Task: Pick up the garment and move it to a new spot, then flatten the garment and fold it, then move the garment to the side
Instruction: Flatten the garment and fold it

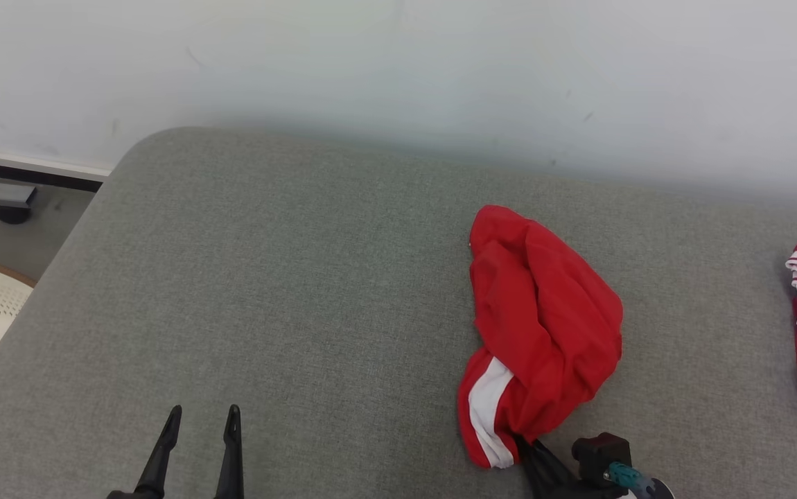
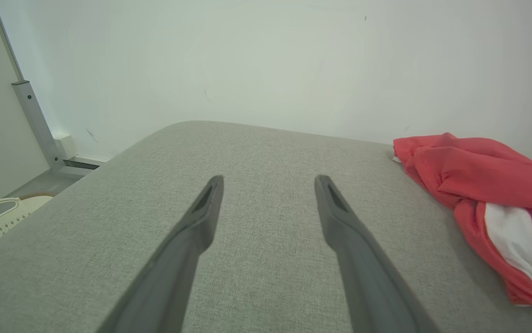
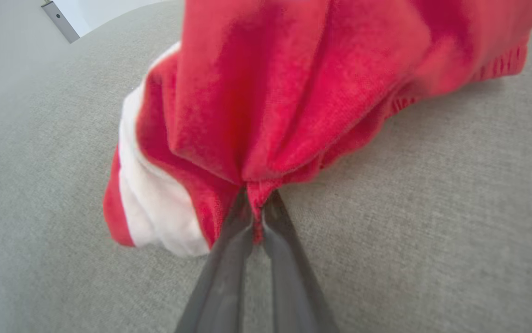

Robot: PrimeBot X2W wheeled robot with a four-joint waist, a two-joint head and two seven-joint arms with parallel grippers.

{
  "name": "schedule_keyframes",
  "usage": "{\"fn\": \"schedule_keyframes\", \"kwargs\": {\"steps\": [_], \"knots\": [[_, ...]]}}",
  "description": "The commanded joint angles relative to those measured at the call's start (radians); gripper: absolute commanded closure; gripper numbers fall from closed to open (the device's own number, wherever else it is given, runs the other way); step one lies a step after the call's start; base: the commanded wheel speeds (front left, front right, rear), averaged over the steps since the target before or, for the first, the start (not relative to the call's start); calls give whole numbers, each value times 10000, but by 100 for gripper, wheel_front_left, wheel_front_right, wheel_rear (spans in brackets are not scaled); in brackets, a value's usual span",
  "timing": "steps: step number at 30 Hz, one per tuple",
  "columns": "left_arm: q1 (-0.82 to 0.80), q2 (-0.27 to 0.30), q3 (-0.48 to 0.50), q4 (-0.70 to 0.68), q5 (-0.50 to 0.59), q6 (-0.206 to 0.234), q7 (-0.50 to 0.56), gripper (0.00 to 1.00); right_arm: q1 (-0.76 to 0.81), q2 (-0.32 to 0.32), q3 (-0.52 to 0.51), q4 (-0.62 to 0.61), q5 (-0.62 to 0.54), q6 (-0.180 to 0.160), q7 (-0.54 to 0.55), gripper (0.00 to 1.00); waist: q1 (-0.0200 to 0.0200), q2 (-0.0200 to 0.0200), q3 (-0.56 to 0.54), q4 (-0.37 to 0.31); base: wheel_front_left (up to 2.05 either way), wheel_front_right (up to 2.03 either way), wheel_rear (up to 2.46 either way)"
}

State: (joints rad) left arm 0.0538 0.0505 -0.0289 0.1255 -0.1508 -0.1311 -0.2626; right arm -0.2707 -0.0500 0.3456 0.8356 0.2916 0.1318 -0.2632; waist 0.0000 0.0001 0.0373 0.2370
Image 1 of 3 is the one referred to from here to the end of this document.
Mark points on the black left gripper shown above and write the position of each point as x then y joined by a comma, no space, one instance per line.
128,495

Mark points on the white and black baseboard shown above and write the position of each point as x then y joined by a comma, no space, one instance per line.
31,170

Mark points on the red shorts with white stripe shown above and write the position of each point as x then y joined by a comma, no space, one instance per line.
544,326

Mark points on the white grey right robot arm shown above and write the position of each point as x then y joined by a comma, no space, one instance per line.
655,491

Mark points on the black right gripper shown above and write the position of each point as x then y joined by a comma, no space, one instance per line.
596,491

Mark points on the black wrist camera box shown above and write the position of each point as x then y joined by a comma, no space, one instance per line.
596,454

